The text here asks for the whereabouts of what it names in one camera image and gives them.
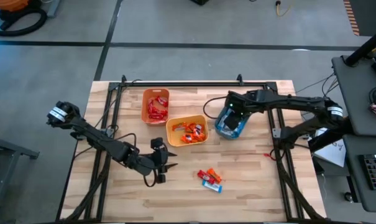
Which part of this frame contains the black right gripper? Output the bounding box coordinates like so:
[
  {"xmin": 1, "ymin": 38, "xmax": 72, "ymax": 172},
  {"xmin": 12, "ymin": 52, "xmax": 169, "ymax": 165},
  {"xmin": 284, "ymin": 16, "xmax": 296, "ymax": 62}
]
[{"xmin": 224, "ymin": 90, "xmax": 260, "ymax": 131}]

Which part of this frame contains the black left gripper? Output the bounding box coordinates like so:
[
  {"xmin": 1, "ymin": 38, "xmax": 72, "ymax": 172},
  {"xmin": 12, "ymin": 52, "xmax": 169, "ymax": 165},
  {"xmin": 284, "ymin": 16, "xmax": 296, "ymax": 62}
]
[{"xmin": 125, "ymin": 137, "xmax": 178, "ymax": 184}]

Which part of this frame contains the blue and white candy bar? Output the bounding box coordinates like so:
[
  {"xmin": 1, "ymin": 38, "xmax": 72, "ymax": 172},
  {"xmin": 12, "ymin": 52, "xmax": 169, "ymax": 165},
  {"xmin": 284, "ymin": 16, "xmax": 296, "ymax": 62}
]
[
  {"xmin": 217, "ymin": 108, "xmax": 228, "ymax": 127},
  {"xmin": 218, "ymin": 126, "xmax": 238, "ymax": 138},
  {"xmin": 202, "ymin": 179, "xmax": 223, "ymax": 194}
]

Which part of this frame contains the yellow plastic bin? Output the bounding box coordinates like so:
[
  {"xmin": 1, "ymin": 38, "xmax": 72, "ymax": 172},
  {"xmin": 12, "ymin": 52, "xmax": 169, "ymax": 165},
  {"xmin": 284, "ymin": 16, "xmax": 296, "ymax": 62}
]
[{"xmin": 165, "ymin": 114, "xmax": 210, "ymax": 147}]

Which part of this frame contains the teal plastic bin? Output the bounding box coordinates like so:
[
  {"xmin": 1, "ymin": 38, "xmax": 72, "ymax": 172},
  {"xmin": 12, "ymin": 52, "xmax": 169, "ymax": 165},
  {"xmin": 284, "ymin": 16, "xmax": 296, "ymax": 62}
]
[{"xmin": 214, "ymin": 98, "xmax": 254, "ymax": 140}]

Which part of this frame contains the orange plastic bin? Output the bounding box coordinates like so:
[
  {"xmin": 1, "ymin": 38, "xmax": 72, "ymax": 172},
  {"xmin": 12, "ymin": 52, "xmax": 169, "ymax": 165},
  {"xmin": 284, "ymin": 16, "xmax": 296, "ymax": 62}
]
[{"xmin": 140, "ymin": 88, "xmax": 171, "ymax": 127}]

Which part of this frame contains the white paper sheet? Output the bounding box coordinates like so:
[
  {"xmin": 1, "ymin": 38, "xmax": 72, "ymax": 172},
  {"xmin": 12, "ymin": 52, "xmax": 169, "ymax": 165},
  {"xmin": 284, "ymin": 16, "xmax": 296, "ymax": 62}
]
[{"xmin": 313, "ymin": 124, "xmax": 347, "ymax": 169}]

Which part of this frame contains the dark grey desk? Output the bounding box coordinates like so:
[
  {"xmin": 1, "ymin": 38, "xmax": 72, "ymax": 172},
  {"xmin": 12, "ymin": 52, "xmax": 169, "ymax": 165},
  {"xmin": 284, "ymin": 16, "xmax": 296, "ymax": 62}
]
[{"xmin": 308, "ymin": 119, "xmax": 376, "ymax": 213}]

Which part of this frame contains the black backlit keyboard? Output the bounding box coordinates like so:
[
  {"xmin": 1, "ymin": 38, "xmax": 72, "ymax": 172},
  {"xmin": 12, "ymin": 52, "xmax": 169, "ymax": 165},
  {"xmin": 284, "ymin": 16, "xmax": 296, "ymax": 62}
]
[{"xmin": 358, "ymin": 153, "xmax": 376, "ymax": 191}]

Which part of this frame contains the black mat orange striped edge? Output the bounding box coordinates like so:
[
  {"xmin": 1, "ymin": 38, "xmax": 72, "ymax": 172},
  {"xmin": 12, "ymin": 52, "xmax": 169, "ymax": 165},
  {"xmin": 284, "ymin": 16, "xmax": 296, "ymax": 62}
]
[{"xmin": 342, "ymin": 0, "xmax": 376, "ymax": 37}]

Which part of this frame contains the grey metal stand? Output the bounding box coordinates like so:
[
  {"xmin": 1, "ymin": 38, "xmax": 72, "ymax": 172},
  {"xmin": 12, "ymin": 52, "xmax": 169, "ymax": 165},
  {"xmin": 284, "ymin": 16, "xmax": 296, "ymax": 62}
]
[{"xmin": 0, "ymin": 124, "xmax": 40, "ymax": 224}]

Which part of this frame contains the grey floor box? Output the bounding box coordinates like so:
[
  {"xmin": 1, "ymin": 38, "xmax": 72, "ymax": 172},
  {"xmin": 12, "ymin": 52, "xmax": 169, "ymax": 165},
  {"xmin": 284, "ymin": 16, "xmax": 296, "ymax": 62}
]
[{"xmin": 46, "ymin": 0, "xmax": 63, "ymax": 18}]

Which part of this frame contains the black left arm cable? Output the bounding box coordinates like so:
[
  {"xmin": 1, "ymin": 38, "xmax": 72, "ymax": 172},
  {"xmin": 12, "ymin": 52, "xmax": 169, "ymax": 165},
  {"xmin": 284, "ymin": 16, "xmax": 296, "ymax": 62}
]
[{"xmin": 112, "ymin": 133, "xmax": 159, "ymax": 188}]

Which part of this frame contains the yellow extension cable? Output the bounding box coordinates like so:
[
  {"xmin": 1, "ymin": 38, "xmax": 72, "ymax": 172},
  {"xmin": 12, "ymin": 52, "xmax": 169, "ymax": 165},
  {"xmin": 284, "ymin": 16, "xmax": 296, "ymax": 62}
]
[{"xmin": 275, "ymin": 0, "xmax": 293, "ymax": 17}]

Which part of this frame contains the orange vacuum with black hose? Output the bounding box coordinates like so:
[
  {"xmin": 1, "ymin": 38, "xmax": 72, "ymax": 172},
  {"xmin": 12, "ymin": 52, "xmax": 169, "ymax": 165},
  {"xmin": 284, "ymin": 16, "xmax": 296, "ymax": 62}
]
[{"xmin": 0, "ymin": 0, "xmax": 48, "ymax": 37}]

